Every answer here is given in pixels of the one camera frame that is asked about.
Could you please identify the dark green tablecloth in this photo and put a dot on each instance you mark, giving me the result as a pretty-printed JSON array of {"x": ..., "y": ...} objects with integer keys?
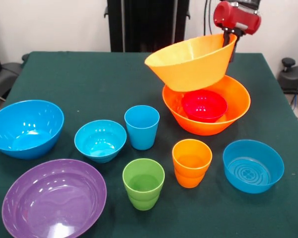
[{"x": 89, "y": 74}]

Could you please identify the small cyan bowl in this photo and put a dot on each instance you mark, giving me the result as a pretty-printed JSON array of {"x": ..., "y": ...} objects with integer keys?
[{"x": 100, "y": 141}]

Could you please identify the large orange bowl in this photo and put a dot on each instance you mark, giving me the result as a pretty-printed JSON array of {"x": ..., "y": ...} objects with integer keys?
[
  {"x": 201, "y": 129},
  {"x": 188, "y": 74}
]

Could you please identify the orange cup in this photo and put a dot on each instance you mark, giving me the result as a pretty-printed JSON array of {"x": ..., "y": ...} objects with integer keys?
[{"x": 191, "y": 173}]

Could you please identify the small magenta bowl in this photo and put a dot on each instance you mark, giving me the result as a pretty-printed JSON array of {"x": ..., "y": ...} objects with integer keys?
[{"x": 203, "y": 109}]

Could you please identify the blue cup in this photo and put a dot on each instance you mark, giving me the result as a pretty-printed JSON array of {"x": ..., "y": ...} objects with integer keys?
[{"x": 141, "y": 134}]

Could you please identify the green cup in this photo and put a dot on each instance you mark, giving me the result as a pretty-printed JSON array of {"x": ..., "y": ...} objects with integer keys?
[{"x": 143, "y": 196}]

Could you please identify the large blue bowl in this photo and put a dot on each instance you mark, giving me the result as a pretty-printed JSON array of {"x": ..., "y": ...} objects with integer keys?
[{"x": 24, "y": 124}]

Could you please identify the large purple bowl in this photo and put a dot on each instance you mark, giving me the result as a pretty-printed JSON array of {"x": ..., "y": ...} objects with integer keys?
[{"x": 54, "y": 198}]

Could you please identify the blue ribbed-bottom bowl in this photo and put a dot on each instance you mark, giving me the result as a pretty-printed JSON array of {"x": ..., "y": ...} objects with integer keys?
[{"x": 253, "y": 171}]

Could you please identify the black pedestal foot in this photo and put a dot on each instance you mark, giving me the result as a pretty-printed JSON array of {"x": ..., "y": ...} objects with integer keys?
[
  {"x": 293, "y": 79},
  {"x": 5, "y": 74}
]

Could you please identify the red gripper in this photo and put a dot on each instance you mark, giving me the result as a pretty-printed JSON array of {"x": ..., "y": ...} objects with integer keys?
[{"x": 236, "y": 17}]

